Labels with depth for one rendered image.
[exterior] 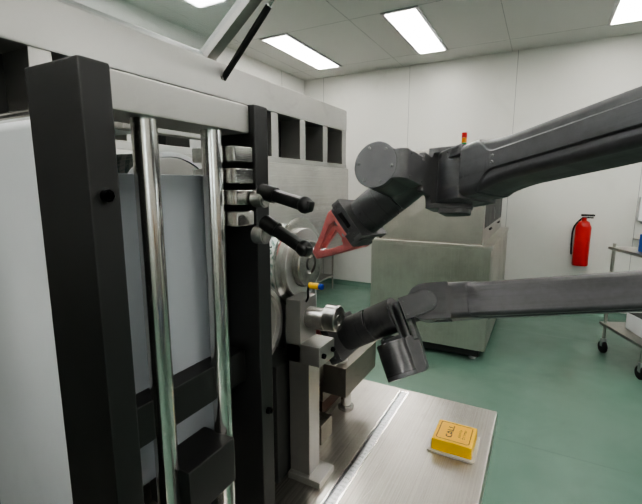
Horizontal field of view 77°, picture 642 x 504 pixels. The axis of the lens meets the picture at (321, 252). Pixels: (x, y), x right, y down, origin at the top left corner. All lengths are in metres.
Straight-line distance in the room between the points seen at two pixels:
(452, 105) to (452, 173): 4.71
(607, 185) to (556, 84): 1.17
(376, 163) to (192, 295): 0.27
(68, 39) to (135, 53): 0.12
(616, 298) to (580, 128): 0.33
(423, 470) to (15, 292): 0.65
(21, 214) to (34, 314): 0.10
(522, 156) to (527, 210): 4.62
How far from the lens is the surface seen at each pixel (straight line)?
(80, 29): 0.84
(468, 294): 0.65
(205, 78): 1.00
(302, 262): 0.63
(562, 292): 0.67
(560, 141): 0.42
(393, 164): 0.49
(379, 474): 0.78
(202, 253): 0.35
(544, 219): 5.07
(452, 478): 0.79
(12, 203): 0.50
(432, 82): 5.35
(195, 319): 0.35
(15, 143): 0.49
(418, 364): 0.66
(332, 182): 1.48
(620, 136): 0.39
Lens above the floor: 1.38
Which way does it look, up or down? 9 degrees down
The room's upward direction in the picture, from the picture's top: straight up
